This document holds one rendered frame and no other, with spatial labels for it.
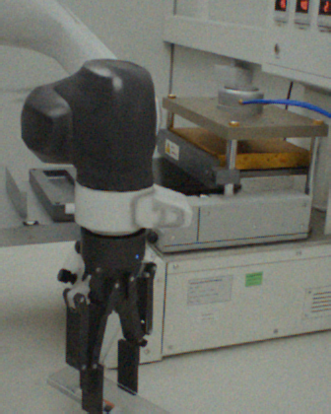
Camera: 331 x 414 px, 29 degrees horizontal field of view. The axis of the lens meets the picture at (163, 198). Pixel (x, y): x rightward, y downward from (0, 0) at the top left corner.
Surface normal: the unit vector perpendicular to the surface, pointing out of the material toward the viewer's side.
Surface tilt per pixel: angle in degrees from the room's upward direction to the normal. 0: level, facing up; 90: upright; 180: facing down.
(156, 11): 90
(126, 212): 91
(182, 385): 0
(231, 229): 90
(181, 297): 90
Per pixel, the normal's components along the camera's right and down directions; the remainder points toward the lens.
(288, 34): -0.93, 0.07
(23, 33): 0.22, 0.77
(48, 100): -0.34, -0.62
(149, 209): 0.29, 0.32
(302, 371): 0.05, -0.95
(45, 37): -0.12, 0.66
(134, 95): 0.49, 0.13
